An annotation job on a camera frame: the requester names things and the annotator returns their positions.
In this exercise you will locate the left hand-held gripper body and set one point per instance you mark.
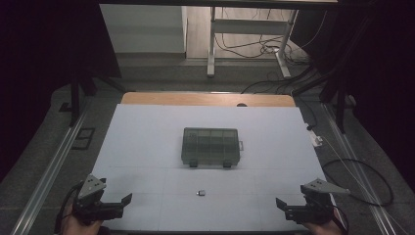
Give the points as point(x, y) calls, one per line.
point(88, 205)

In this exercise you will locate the black metal stand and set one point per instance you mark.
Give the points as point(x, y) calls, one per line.
point(75, 98)
point(341, 104)

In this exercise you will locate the white desk frame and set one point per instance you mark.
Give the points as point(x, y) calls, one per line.
point(248, 26)

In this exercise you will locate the white cabinet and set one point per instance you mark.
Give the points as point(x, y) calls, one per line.
point(143, 29)

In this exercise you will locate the small silver metal part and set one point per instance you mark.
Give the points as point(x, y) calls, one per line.
point(200, 193)

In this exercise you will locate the person's left hand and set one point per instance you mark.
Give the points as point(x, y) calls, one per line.
point(73, 226)

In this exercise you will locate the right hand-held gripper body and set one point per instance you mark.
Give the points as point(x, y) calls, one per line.
point(313, 209)

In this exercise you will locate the grey transparent compartment box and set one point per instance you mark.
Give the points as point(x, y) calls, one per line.
point(210, 147)

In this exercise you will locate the person's right hand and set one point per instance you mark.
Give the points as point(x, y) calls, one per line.
point(321, 229)

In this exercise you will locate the dark curtain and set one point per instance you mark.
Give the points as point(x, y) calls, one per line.
point(39, 65)
point(385, 81)

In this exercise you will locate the aluminium floor rail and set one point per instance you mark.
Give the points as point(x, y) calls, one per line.
point(355, 169)
point(49, 173)

